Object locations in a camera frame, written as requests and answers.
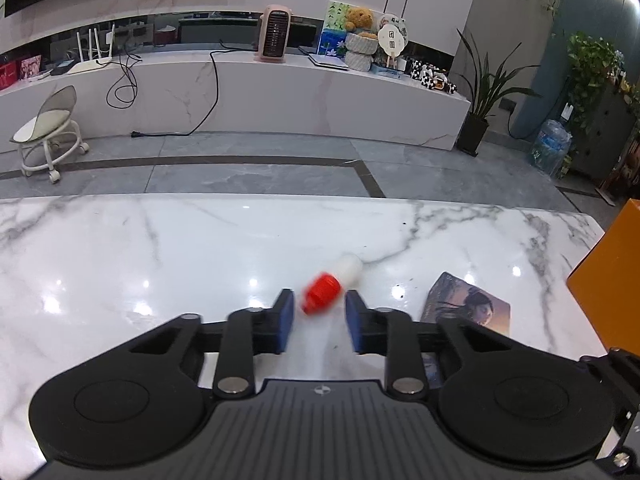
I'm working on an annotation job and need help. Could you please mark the black heater power cable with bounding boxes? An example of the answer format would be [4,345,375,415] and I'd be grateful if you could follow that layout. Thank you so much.
[131,42,258,138]

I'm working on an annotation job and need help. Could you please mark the grey cabinet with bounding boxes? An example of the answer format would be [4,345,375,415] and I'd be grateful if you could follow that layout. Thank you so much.
[570,77,640,183]

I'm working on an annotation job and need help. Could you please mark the large blue water bottle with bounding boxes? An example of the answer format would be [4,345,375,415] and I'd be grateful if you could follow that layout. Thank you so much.
[530,120,572,178]

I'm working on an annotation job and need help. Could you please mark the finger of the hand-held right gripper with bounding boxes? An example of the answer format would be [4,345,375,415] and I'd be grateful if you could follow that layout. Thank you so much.
[580,348,640,396]

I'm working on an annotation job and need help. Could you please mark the round white hand fan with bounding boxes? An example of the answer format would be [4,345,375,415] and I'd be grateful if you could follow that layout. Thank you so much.
[377,25,408,68]

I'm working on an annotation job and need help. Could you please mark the pink space heater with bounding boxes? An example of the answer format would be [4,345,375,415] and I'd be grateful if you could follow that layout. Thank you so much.
[254,5,292,63]

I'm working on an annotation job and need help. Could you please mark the blue tissue box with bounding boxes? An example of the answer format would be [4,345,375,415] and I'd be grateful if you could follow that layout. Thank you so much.
[317,30,348,58]

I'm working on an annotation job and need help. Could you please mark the orange cardboard box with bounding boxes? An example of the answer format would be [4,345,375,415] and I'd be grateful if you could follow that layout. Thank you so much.
[566,198,640,356]

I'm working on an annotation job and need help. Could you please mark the potted long-leaf plant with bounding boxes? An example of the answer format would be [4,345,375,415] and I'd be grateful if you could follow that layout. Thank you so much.
[455,30,543,157]

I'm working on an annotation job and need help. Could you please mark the illustrated paperback book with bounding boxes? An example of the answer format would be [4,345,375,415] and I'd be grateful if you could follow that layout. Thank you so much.
[419,271,512,391]

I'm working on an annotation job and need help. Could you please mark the green ivy plant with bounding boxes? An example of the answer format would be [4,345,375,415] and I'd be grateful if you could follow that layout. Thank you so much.
[567,32,626,131]

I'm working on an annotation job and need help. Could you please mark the brown teddy bear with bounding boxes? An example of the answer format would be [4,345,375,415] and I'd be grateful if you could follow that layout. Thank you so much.
[344,7,378,38]

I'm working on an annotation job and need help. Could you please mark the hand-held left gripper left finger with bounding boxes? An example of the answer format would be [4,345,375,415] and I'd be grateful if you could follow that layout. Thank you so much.
[115,288,296,401]

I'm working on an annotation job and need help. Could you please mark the white rolling stool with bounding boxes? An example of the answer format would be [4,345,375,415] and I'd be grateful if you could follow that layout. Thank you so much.
[12,85,90,183]

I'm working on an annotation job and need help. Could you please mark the teddy bear in pot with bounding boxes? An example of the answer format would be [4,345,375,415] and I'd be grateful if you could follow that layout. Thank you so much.
[345,32,378,72]

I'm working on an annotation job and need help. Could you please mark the black and white checkered toys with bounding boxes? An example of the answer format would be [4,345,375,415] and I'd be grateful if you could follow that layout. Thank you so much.
[410,59,458,96]

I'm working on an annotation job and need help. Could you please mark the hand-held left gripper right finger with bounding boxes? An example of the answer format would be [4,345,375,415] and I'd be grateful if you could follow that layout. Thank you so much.
[345,290,581,401]

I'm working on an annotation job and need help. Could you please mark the white bottle with red cap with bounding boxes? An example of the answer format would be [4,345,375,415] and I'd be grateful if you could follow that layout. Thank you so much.
[299,254,363,316]

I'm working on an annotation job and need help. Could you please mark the white marble television console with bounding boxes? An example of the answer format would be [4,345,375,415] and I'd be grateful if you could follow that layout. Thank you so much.
[0,45,472,156]

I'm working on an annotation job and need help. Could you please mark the white laptop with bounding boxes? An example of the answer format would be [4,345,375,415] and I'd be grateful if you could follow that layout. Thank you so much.
[307,52,349,71]

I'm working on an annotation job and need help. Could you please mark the pink gift box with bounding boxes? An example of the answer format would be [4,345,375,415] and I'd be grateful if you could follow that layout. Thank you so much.
[19,56,43,82]

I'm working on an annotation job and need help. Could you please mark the coiled black cable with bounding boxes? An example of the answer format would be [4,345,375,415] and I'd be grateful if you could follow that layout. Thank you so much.
[106,52,143,108]

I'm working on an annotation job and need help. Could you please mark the green painting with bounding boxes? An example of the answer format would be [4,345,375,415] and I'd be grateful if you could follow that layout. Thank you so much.
[325,1,353,33]

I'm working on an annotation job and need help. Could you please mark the white router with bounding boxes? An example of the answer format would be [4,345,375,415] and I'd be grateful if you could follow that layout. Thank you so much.
[66,25,117,76]

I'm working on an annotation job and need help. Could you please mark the red gift box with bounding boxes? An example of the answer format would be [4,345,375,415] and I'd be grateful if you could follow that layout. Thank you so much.
[0,62,21,92]

